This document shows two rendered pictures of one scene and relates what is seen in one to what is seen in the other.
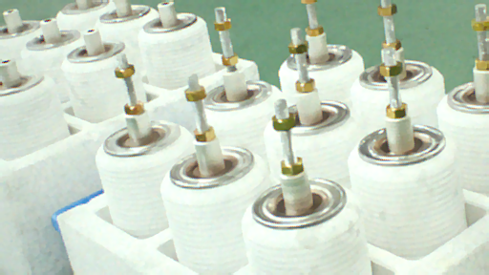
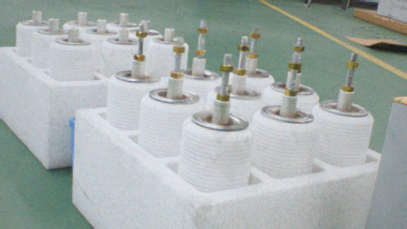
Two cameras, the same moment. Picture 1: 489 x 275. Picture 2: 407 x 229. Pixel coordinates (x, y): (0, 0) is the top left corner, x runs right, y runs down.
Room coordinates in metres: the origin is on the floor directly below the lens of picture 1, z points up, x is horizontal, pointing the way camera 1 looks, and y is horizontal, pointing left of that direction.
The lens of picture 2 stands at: (-0.05, 0.01, 0.46)
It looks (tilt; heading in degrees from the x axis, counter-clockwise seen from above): 17 degrees down; 2
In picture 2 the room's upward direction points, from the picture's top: 7 degrees clockwise
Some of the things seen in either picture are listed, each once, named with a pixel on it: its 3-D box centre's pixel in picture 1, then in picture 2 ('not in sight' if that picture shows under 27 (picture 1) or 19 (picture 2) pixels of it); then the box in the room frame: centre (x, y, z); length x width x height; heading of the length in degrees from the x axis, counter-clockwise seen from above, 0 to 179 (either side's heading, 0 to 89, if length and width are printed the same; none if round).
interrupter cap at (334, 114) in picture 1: (310, 118); (238, 92); (0.78, 0.00, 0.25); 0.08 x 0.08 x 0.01
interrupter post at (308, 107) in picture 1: (308, 106); (238, 84); (0.78, 0.00, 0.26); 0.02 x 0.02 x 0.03
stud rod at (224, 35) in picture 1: (226, 43); (201, 41); (0.87, 0.07, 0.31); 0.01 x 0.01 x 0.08; 35
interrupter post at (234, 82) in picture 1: (235, 84); (198, 67); (0.87, 0.07, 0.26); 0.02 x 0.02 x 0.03
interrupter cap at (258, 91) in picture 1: (237, 95); (197, 75); (0.87, 0.07, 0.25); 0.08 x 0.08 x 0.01
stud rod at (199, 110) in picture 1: (200, 115); (177, 63); (0.71, 0.09, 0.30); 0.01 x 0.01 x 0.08; 42
